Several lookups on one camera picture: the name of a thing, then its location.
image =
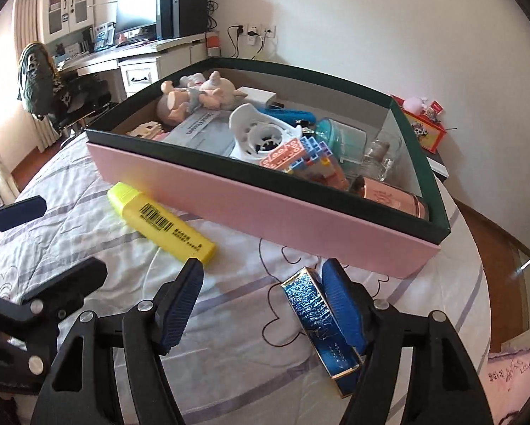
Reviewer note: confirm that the rose gold metal cylinder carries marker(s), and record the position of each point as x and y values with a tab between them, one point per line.
392	197

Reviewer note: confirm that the small pink white block toy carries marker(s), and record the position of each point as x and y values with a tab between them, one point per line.
150	131

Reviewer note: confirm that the red storage box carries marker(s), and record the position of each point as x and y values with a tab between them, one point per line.
428	127

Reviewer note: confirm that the yellow highlighter marker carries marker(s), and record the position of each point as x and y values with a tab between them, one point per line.
159	225

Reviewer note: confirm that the teal brush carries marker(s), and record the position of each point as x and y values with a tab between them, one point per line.
346	143

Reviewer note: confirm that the pink and green box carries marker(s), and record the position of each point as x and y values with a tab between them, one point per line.
274	206

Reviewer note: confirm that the blue highlighter marker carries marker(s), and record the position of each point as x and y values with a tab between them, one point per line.
292	117

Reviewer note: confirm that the black office chair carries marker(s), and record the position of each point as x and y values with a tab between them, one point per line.
85	96

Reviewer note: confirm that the orange cap bottle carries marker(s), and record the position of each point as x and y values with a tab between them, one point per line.
213	45

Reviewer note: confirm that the striped white quilt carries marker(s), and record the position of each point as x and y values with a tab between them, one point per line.
242	359

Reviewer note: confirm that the white glass door cabinet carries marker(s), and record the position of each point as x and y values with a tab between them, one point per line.
58	18

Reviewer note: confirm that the black computer monitor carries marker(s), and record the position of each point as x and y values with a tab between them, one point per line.
134	17

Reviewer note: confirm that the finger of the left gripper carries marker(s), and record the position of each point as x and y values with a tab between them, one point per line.
25	211
53	300

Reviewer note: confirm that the white desk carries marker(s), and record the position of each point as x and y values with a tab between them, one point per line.
131	68

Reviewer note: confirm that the wall power sockets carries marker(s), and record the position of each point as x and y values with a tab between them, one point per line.
253	34

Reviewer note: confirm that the black white tv cabinet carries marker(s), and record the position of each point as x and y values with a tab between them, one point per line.
437	165

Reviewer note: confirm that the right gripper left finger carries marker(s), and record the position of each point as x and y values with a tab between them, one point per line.
81	387

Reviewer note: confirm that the pink plush toy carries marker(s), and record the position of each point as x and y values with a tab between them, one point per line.
415	105

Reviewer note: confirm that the black computer tower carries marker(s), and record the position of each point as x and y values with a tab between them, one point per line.
180	18

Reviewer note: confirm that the clear glass perfume bottle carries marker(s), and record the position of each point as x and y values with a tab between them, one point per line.
380	156

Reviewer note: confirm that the pink bedding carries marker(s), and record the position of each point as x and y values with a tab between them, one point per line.
505	378

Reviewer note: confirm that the clear tissue pack box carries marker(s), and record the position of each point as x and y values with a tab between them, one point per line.
205	130

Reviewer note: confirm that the blue gold lipstick box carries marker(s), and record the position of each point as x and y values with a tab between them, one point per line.
304	293

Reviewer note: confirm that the pink pig doll figurine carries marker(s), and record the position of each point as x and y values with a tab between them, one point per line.
193	92

